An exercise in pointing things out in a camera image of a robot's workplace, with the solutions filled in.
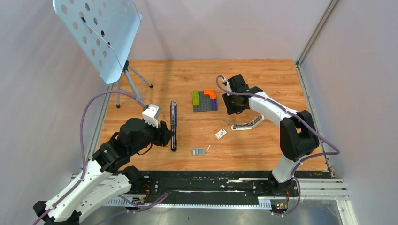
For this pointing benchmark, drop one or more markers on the green building brick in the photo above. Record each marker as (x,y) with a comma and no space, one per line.
(195,98)

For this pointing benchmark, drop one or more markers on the white staple box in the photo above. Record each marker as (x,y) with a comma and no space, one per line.
(221,133)

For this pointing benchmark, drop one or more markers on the blue building brick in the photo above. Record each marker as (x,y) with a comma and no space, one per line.
(214,105)

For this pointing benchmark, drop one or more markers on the grey staple tray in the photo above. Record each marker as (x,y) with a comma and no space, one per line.
(199,151)

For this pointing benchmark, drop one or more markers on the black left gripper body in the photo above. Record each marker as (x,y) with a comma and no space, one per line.
(150,134)

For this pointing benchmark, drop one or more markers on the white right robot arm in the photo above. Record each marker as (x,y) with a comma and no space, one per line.
(297,133)

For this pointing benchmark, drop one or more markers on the grey building baseplate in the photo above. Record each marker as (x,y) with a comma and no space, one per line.
(204,103)

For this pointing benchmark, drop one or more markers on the white stapler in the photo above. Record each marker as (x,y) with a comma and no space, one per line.
(250,125)

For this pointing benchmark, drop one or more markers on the light blue music stand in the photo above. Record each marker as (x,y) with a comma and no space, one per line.
(105,31)

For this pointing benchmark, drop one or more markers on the orange curved brick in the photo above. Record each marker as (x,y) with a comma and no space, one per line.
(210,93)

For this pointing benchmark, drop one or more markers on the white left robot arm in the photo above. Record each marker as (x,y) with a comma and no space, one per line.
(82,196)

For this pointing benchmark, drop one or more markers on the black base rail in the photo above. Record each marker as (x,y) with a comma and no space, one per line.
(231,190)

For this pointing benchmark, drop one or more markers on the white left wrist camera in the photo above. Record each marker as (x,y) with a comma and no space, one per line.
(151,114)

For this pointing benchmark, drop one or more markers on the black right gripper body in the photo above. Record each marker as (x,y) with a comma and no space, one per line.
(231,104)

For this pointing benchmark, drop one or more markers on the blue black stapler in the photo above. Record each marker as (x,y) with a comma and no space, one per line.
(173,120)

